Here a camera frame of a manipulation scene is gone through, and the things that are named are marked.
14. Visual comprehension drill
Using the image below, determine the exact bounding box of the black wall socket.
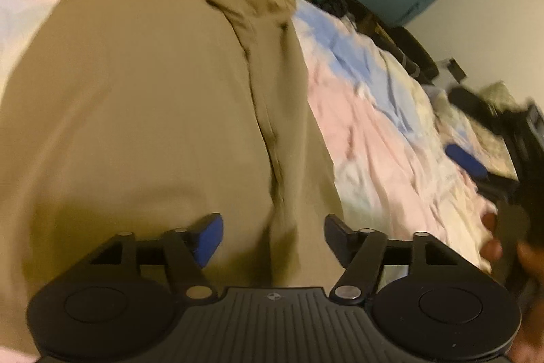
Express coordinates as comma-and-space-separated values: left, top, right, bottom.
446, 57, 467, 81

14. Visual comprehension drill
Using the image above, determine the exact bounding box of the person's right hand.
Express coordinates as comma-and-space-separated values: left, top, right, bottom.
481, 212, 544, 281

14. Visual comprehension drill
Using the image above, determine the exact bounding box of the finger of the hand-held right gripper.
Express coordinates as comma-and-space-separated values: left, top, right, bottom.
449, 86, 508, 126
445, 144, 489, 181

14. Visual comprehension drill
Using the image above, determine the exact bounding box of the pastel bed blanket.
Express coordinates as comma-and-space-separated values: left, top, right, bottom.
0, 0, 523, 363

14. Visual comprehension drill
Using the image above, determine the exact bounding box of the patterned pillow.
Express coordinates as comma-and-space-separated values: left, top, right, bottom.
465, 80, 525, 179

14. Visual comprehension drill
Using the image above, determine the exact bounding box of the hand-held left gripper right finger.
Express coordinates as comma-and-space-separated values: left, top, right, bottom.
324, 214, 459, 302

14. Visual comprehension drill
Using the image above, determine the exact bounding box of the khaki shirt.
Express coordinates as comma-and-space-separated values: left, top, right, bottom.
0, 0, 345, 355

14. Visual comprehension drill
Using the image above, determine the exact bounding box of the person's right forearm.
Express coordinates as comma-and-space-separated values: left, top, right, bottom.
508, 276, 544, 363

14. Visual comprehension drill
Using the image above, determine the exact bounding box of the dark sofa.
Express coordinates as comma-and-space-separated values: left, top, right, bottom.
343, 0, 439, 84

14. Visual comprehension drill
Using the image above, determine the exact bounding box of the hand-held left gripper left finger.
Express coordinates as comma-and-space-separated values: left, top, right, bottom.
87, 213, 224, 301

